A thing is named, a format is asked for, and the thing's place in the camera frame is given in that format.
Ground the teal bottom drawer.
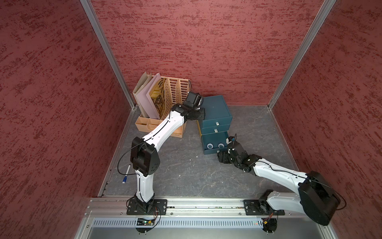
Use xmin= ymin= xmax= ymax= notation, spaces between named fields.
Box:
xmin=201 ymin=131 xmax=228 ymax=155

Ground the teal drawer cabinet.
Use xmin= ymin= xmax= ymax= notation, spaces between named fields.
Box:
xmin=198 ymin=95 xmax=233 ymax=135

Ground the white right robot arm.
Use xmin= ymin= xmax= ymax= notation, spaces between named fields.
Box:
xmin=217 ymin=136 xmax=341 ymax=226

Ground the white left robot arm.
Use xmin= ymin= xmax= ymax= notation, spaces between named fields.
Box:
xmin=130 ymin=92 xmax=205 ymax=205

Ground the beige plastic desk organizer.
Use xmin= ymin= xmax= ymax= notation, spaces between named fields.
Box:
xmin=135 ymin=76 xmax=191 ymax=133

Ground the yellow patterned book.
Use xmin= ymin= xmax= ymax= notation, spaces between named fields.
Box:
xmin=147 ymin=78 xmax=166 ymax=119

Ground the grey-beige folder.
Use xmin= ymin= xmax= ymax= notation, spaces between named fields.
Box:
xmin=133 ymin=72 xmax=153 ymax=118

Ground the blue white marker pen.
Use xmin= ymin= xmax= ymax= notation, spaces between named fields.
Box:
xmin=122 ymin=165 xmax=131 ymax=184

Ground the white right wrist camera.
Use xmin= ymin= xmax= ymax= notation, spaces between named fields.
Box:
xmin=226 ymin=136 xmax=236 ymax=148

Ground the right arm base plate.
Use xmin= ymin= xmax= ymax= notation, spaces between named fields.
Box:
xmin=243 ymin=199 xmax=285 ymax=217

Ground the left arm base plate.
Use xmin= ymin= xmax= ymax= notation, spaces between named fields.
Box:
xmin=126 ymin=197 xmax=168 ymax=216

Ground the aluminium front rail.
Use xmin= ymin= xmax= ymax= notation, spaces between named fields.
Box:
xmin=75 ymin=197 xmax=337 ymax=239

